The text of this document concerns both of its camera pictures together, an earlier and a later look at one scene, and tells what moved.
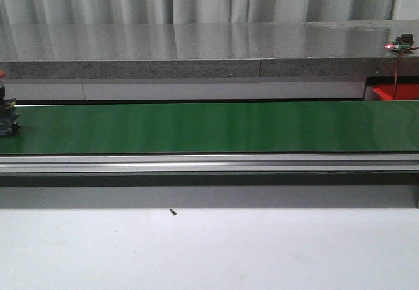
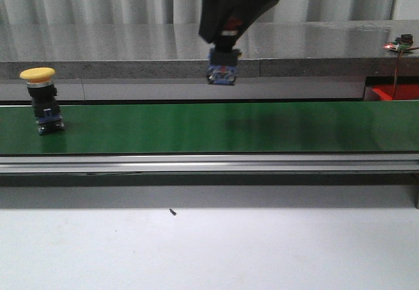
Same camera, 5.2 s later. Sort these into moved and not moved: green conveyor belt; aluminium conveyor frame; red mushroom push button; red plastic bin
Moved: red mushroom push button
Not moved: green conveyor belt; aluminium conveyor frame; red plastic bin
